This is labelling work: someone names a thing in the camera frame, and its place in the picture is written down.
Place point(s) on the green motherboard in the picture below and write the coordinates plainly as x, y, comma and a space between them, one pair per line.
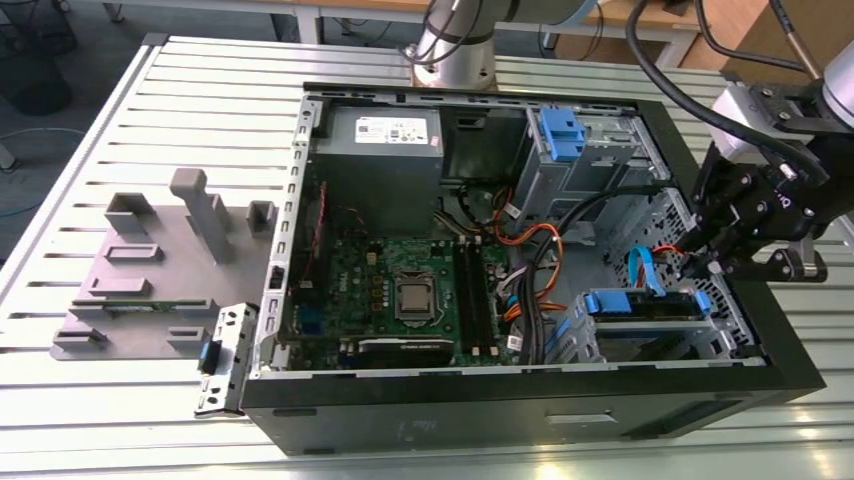
354, 260

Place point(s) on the black open PC case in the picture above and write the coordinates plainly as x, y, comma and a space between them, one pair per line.
468, 415

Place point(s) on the green RAM stick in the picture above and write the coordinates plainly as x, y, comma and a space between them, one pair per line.
157, 306

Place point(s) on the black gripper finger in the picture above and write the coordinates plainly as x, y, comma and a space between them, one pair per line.
774, 265
724, 200

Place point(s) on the grey parts rack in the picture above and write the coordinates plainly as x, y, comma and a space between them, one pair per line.
174, 280

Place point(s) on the silver CPU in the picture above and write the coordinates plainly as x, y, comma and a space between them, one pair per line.
416, 298

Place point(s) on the black graphics card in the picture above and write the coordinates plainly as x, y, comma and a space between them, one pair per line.
401, 350

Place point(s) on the wooden desk white frame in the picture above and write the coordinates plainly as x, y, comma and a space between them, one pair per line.
616, 10

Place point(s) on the silver disk bay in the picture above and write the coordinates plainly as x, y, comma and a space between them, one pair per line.
641, 326

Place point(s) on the white table frame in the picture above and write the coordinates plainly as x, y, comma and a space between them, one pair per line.
306, 30

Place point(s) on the grey power supply unit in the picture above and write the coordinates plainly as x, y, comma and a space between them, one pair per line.
374, 190

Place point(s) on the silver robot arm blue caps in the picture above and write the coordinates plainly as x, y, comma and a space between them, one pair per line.
454, 60

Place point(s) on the black RAM slot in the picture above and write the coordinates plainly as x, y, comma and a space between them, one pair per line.
486, 300
468, 300

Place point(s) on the black CPU socket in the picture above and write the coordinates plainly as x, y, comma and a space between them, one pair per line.
414, 275

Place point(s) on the silver expansion slot bracket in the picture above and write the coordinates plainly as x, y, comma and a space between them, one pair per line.
234, 350

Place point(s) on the silver optical drive cage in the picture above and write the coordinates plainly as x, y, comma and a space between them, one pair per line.
588, 175

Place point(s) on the blue plastic latch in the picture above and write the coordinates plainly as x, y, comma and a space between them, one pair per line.
561, 135

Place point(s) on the hard disk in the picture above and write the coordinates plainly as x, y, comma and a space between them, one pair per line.
608, 305

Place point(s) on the brown wooden cabinet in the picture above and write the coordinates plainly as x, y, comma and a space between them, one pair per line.
750, 30

